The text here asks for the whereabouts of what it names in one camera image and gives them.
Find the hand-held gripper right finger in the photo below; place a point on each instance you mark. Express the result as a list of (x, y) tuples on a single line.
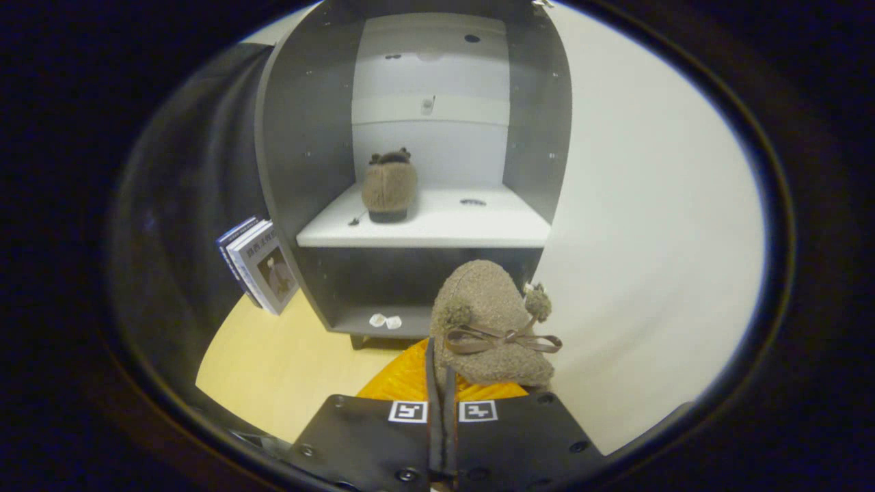
[(526, 437)]

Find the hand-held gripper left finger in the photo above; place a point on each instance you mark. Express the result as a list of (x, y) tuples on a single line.
[(369, 437)]

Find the brown fluffy shoe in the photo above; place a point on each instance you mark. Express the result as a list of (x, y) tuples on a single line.
[(489, 321), (388, 188)]

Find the grey shoe cabinet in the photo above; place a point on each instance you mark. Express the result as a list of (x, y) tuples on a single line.
[(307, 137)]

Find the blue-grey cover book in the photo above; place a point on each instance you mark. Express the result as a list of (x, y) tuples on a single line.
[(234, 240), (270, 273)]

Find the black backdrop cloth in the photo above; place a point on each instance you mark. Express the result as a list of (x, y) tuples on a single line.
[(178, 205)]

